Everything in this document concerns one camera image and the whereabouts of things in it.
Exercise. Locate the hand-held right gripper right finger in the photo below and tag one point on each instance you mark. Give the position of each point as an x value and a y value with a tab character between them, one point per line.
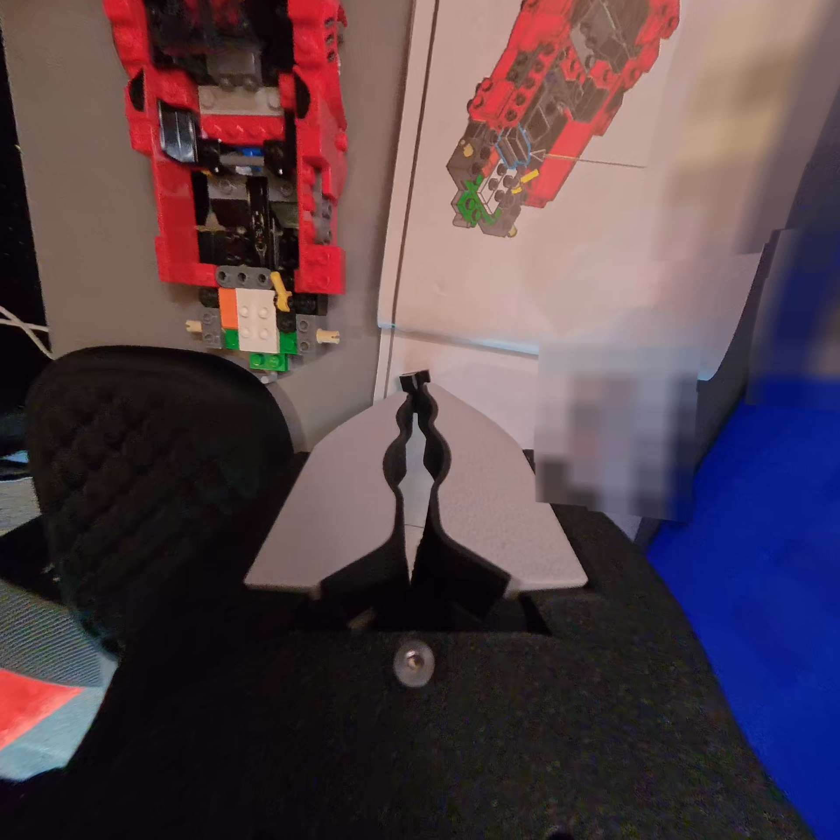
505	512

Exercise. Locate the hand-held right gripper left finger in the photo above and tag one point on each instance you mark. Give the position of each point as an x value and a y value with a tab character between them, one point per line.
328	512

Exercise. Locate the small black lego piece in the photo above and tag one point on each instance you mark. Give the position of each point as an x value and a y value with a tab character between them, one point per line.
413	379

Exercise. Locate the lego instruction booklet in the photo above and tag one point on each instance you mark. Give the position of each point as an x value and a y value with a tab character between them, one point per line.
459	275

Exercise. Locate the blue plastic bin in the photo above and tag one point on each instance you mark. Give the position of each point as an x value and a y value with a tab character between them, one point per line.
754	590

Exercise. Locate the red lego car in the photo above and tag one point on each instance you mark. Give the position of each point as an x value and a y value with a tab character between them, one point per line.
177	249

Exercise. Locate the grey and red cloth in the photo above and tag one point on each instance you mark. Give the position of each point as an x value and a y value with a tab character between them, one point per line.
46	709

